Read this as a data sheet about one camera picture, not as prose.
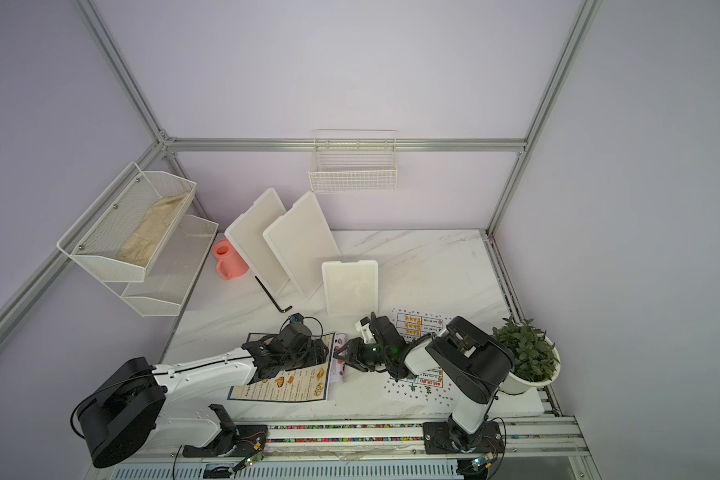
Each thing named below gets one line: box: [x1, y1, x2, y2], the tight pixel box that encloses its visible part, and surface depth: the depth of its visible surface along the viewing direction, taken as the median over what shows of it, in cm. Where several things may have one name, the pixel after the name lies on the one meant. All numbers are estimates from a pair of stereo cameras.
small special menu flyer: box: [329, 333, 347, 383], surface depth 84 cm
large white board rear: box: [224, 187, 291, 298], surface depth 90 cm
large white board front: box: [263, 191, 341, 300], surface depth 92 cm
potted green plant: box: [492, 315, 561, 396], surface depth 73 cm
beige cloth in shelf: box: [117, 192, 190, 267], surface depth 81 cm
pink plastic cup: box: [212, 238, 249, 281], surface depth 103 cm
